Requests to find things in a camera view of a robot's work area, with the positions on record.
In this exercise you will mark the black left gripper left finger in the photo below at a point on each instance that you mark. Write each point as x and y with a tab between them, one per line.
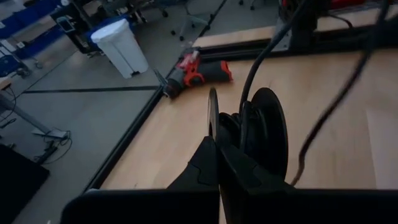
186	205

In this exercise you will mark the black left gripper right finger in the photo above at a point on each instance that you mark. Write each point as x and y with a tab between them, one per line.
280	205

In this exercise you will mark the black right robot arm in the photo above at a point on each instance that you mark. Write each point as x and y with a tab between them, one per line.
306	28

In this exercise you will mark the black floor mat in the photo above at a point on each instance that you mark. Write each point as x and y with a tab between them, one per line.
18	186

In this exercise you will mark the white trash bin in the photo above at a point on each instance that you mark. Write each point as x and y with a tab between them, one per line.
121	46

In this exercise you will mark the grey office chair base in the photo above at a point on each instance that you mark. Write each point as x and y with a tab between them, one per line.
189	23

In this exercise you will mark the grey desk leg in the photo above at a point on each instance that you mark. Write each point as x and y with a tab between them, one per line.
21	113

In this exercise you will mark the red storage bin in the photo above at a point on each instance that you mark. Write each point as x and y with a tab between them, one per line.
348	3

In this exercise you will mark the blue storage bin shelf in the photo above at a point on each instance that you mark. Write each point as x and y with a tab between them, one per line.
34	46

